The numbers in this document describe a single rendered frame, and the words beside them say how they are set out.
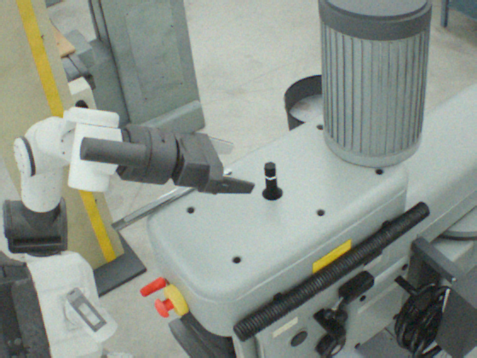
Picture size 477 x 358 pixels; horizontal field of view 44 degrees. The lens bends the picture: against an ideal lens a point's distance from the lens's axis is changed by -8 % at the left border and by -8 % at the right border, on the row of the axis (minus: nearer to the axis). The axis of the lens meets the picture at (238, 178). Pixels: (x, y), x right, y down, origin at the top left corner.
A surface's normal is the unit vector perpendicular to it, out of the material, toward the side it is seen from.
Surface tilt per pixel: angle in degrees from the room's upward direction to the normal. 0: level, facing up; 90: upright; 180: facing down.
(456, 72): 0
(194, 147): 30
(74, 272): 58
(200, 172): 90
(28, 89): 90
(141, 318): 0
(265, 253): 0
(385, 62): 90
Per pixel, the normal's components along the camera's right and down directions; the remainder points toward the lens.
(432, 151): -0.11, -0.72
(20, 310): 0.65, -0.11
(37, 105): 0.56, 0.52
